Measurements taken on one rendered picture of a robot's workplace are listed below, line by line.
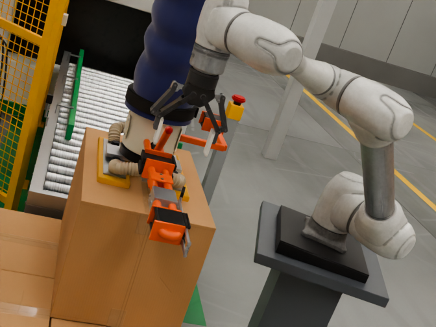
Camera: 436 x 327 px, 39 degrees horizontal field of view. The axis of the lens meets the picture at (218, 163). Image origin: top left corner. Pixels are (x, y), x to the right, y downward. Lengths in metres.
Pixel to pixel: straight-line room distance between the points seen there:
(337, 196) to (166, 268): 0.77
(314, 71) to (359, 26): 10.75
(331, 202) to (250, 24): 1.11
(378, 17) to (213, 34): 11.26
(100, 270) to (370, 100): 0.92
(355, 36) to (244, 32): 11.18
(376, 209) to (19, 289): 1.18
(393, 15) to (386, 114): 11.04
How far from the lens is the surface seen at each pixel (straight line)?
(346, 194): 2.31
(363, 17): 12.49
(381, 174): 1.99
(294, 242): 2.27
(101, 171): 1.90
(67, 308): 1.93
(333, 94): 1.85
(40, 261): 2.19
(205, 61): 1.47
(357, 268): 2.33
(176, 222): 1.42
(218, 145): 2.08
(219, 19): 1.43
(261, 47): 1.33
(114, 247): 1.81
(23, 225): 2.37
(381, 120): 1.77
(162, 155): 1.79
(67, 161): 2.96
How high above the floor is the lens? 1.73
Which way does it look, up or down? 20 degrees down
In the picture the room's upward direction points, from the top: 19 degrees clockwise
